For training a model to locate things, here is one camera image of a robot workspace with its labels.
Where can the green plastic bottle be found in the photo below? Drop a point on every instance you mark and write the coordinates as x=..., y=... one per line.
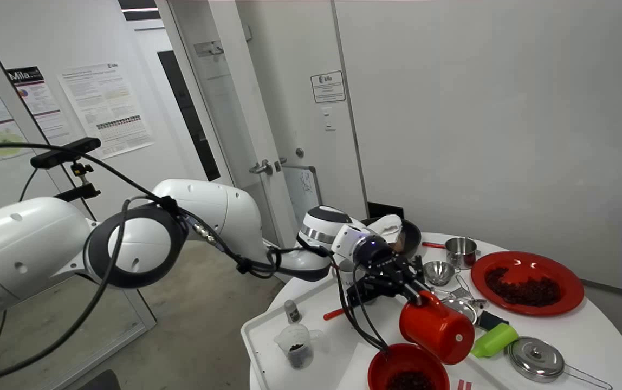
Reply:
x=494, y=337

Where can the black frying pan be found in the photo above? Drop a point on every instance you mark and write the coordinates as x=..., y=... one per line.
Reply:
x=407, y=242

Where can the small steel bowl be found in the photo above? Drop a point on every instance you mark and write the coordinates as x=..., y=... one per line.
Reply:
x=439, y=274

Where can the wall notice sign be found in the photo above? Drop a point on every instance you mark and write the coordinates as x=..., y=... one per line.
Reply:
x=327, y=87

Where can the small steel saucepan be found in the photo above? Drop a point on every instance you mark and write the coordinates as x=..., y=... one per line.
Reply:
x=461, y=252

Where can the red plastic bowl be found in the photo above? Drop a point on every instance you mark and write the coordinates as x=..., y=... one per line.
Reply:
x=405, y=366

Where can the red chopsticks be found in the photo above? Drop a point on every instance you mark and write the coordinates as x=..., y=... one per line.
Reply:
x=463, y=385

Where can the clear plastic measuring jug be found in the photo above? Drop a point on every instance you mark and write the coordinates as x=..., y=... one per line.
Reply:
x=296, y=346

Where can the small steel shaker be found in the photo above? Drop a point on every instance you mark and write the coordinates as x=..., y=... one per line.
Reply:
x=290, y=311

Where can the steel pot lid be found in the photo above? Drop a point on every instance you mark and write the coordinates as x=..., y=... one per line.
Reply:
x=542, y=363

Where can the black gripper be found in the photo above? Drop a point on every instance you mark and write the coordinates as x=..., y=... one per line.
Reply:
x=384, y=279

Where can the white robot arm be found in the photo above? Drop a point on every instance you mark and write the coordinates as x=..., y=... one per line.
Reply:
x=47, y=240

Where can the red plastic jug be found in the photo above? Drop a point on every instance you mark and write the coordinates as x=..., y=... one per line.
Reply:
x=433, y=326

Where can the red plate with beans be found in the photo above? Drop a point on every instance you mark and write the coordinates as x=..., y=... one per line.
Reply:
x=527, y=284

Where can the round white table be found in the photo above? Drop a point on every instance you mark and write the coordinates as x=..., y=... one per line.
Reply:
x=340, y=358

